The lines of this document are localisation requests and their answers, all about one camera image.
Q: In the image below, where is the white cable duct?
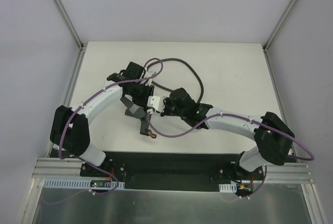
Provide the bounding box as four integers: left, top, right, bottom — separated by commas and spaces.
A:
219, 182, 237, 193
44, 179, 125, 190

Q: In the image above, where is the aluminium frame post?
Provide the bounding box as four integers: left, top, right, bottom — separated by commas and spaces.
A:
262, 0, 299, 53
52, 0, 85, 51

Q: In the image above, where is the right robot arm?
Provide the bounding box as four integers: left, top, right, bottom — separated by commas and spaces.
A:
161, 88, 294, 180

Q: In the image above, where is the dark grey faucet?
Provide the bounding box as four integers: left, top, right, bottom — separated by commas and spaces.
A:
120, 96, 157, 139

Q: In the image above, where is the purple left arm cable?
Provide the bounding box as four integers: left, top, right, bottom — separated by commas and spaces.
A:
58, 57, 164, 160

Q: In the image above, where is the right aluminium frame post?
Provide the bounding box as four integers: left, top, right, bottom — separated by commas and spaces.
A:
262, 0, 299, 53

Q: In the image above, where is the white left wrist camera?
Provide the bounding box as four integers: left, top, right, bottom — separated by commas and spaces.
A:
144, 70, 157, 80

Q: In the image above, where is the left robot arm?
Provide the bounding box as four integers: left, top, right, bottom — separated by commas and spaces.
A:
50, 62, 159, 177

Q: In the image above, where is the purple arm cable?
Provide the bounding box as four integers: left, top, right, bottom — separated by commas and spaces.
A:
147, 111, 315, 162
58, 57, 164, 160

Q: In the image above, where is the left white cable duct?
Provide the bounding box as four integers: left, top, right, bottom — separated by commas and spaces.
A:
44, 179, 125, 190

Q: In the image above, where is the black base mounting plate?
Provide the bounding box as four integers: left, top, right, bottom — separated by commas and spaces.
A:
80, 152, 265, 193

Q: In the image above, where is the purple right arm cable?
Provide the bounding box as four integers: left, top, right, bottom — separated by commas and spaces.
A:
147, 111, 315, 162

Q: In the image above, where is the left aluminium frame post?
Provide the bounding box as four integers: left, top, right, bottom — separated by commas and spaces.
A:
52, 0, 85, 51

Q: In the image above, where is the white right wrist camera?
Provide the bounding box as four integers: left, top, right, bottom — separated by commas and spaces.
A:
147, 96, 165, 113

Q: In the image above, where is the aluminium front rail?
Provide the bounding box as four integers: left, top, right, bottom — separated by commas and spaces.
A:
33, 157, 314, 184

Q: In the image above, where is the dark grey flexible hose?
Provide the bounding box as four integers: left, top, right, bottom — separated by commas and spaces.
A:
145, 57, 205, 105

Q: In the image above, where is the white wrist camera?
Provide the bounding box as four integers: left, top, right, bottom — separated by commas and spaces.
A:
147, 96, 165, 113
144, 70, 157, 80

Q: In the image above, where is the right white cable duct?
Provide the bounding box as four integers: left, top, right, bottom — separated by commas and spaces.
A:
219, 182, 237, 193

